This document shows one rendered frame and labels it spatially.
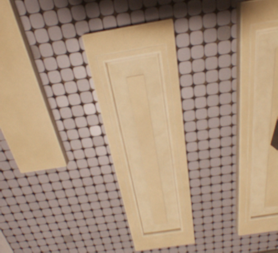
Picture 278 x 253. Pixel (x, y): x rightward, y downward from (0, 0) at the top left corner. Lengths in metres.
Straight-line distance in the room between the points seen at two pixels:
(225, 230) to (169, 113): 0.46
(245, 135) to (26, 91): 0.53
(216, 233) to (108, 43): 0.66
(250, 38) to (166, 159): 0.34
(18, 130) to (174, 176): 0.41
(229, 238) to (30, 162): 0.66
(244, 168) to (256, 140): 0.08
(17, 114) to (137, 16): 0.35
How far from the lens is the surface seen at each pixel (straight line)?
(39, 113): 0.53
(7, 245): 0.89
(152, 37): 0.45
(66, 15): 0.49
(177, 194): 0.62
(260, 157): 0.63
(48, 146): 0.56
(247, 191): 0.68
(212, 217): 0.74
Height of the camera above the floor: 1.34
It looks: 69 degrees down
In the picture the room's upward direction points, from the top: 178 degrees clockwise
